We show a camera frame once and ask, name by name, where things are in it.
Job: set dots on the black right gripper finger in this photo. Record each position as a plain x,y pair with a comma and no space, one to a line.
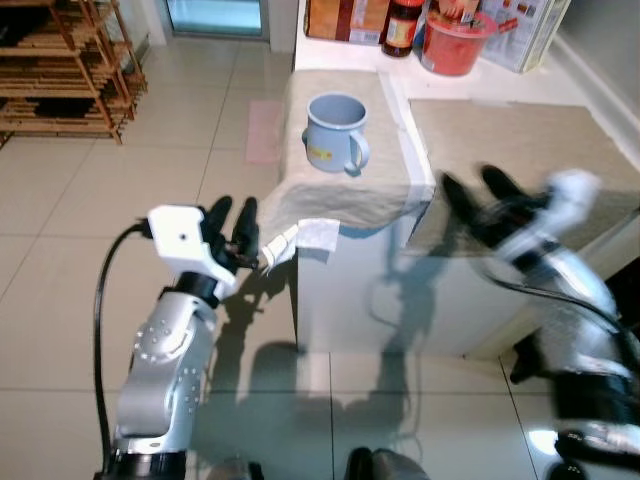
462,210
503,186

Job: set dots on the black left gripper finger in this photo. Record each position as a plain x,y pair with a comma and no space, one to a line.
247,225
219,215

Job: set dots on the white paper tissue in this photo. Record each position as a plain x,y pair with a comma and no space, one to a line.
318,235

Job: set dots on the beige table cloth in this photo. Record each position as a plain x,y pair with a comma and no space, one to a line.
385,190

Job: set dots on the pink floor mat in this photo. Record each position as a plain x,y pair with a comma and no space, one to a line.
265,132

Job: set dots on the light blue plastic mug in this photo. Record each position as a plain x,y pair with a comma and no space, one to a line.
328,140

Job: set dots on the white counter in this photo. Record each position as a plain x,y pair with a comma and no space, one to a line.
350,300

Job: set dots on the red plastic bucket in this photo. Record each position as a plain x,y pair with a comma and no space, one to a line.
452,50

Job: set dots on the white printed carton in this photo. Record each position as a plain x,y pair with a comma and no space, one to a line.
535,30

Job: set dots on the orange snack packet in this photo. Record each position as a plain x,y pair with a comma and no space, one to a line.
458,10

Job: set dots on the dark sauce bottle red label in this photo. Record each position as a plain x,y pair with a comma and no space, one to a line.
401,28

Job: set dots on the glass door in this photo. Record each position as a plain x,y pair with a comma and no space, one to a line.
215,15

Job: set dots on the wooden slatted shelf rack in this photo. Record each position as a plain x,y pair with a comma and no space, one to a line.
60,80

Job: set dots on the brown cardboard box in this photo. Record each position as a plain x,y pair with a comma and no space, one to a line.
345,20

